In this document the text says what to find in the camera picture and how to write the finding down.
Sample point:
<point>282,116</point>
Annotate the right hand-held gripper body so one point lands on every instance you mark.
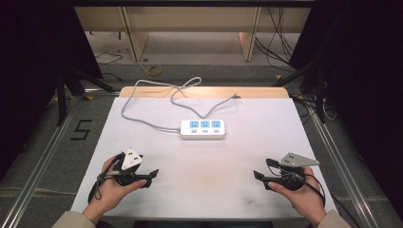
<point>296,160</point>

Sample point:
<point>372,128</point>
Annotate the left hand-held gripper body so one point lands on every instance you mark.
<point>131,158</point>

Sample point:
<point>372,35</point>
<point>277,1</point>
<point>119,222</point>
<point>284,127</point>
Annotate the person's right hand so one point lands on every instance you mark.
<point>305,199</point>

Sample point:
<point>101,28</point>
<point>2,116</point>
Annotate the person's left hand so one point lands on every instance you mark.
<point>109,193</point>

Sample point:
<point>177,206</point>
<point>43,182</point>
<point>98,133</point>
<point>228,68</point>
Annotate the white table cover sheet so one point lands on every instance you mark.
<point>206,177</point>

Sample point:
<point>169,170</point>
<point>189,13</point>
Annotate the white power strip blue sockets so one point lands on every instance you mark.
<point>203,134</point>

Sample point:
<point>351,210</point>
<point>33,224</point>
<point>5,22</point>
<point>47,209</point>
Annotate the black metal stand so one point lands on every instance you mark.
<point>320,95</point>
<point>61,101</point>

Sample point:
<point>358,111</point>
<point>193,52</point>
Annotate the yellow tape roll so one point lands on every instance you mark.
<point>154,71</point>

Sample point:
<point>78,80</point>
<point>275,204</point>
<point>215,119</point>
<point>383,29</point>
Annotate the dark curtain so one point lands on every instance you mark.
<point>364,79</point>
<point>34,63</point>

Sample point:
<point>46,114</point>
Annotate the beige wooden desk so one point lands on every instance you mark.
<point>190,19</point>

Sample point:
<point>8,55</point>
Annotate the aluminium floor rail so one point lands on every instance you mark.
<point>41,161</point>
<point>343,171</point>

